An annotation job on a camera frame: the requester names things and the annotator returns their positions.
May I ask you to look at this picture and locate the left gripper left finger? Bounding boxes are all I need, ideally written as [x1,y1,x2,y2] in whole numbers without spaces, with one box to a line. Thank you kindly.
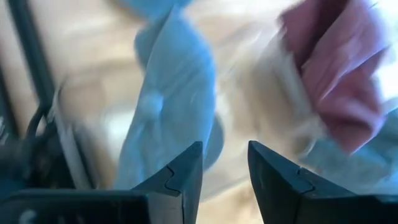
[132,141,204,224]

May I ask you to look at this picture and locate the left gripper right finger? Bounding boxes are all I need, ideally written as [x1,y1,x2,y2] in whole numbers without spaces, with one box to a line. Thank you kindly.
[247,139,398,224]

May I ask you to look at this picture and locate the maroon baseball cap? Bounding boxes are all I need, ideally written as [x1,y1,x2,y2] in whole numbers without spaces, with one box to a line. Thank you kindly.
[278,0,389,155]

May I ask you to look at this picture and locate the clear plastic bin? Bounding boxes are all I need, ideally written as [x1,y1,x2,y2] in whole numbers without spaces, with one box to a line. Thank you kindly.
[52,77,249,200]

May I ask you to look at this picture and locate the black aluminium frame rail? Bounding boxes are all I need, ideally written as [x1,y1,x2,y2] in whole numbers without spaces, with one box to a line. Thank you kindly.
[6,0,58,110]

